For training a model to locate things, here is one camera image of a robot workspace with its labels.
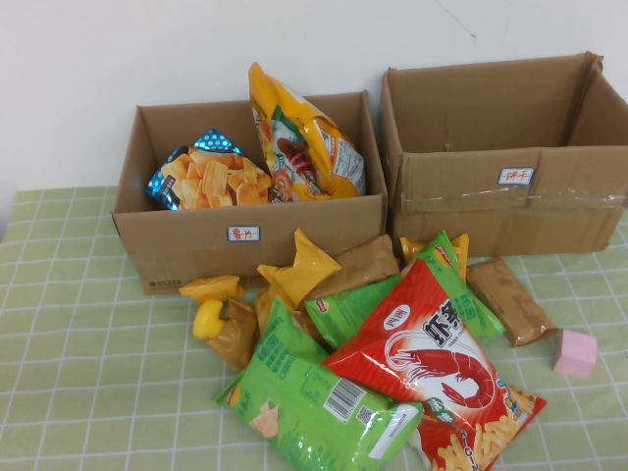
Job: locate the pink foam cube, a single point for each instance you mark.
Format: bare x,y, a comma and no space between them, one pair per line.
576,353

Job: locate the green checked tablecloth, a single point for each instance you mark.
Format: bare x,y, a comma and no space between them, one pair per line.
59,275

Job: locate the cardboard box with small label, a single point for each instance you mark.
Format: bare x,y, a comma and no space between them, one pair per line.
196,255

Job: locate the large yellow chips bag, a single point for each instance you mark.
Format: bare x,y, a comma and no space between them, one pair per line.
294,122

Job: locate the orange snack packet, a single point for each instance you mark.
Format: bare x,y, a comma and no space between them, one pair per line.
265,306

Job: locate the red shrimp chips bag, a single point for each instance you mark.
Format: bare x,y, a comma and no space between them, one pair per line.
422,353

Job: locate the large green chips bag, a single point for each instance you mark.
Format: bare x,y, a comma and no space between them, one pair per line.
304,422

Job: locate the large taped cardboard box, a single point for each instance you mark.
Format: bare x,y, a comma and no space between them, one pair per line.
490,113

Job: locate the yellow rubber toy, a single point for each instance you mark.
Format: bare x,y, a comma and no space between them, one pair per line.
208,321

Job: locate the brown snack packet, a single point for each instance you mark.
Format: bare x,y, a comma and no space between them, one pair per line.
363,267
510,299
235,338

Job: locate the blue ridged chips bag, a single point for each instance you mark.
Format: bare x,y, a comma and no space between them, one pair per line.
211,181

